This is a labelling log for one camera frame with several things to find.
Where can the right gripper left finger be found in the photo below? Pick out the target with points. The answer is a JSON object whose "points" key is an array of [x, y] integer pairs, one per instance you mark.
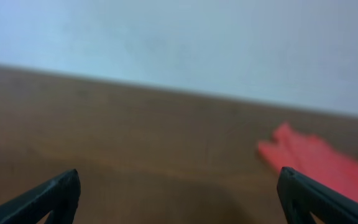
{"points": [[57, 199]]}

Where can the red shirt with navy lettering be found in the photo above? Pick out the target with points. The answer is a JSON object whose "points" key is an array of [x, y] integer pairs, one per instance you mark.
{"points": [[313, 157]]}

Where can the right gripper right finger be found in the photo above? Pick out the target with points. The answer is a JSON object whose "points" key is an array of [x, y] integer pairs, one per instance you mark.
{"points": [[303, 198]]}

